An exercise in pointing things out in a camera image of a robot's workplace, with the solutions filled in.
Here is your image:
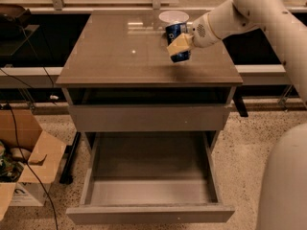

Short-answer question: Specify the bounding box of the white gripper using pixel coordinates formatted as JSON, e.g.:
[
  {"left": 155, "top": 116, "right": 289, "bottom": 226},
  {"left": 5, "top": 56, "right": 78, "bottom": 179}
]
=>
[{"left": 167, "top": 13, "right": 221, "bottom": 57}]

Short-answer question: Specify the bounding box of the black floor bar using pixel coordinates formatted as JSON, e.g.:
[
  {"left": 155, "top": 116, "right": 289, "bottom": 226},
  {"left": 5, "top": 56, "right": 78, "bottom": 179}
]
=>
[{"left": 59, "top": 132, "right": 81, "bottom": 185}]

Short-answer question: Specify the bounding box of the grey drawer cabinet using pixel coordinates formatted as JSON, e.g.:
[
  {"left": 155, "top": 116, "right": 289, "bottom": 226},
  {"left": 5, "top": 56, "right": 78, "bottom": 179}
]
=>
[{"left": 56, "top": 10, "right": 244, "bottom": 226}]

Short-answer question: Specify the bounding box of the black cable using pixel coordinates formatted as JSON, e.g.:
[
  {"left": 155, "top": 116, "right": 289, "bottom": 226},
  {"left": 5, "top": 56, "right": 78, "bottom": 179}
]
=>
[{"left": 0, "top": 26, "right": 60, "bottom": 230}]

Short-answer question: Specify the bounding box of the white ceramic bowl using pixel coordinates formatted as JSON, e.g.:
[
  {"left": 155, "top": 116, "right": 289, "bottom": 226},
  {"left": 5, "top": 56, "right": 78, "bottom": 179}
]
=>
[{"left": 158, "top": 11, "right": 189, "bottom": 24}]

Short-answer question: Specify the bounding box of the open cardboard box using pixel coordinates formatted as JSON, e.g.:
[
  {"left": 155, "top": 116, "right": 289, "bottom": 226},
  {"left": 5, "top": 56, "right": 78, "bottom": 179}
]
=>
[{"left": 0, "top": 109, "right": 66, "bottom": 219}]

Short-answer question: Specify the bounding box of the closed grey top drawer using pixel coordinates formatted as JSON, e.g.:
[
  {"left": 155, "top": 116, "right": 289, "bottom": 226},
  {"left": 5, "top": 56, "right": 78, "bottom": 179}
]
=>
[{"left": 68, "top": 105, "right": 230, "bottom": 132}]

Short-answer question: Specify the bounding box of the blue pepsi can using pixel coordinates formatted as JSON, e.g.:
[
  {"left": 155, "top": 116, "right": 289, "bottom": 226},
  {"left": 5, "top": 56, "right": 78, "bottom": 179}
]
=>
[{"left": 165, "top": 22, "right": 191, "bottom": 62}]

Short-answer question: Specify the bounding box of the metal window rail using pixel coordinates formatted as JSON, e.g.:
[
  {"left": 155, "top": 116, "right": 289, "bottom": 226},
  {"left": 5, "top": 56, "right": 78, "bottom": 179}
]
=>
[{"left": 0, "top": 64, "right": 291, "bottom": 89}]

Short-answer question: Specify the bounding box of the dark device on shelf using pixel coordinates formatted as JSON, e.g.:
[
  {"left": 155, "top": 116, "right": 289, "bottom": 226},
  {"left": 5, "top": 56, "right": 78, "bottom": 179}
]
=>
[{"left": 0, "top": 4, "right": 38, "bottom": 58}]

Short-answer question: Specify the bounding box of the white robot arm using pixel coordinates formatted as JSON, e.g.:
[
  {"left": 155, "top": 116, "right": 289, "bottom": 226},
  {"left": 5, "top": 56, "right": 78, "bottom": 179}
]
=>
[{"left": 167, "top": 0, "right": 307, "bottom": 230}]

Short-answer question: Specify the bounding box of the open grey middle drawer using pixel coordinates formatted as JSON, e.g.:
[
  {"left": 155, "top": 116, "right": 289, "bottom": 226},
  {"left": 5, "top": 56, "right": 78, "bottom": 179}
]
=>
[{"left": 66, "top": 132, "right": 234, "bottom": 224}]

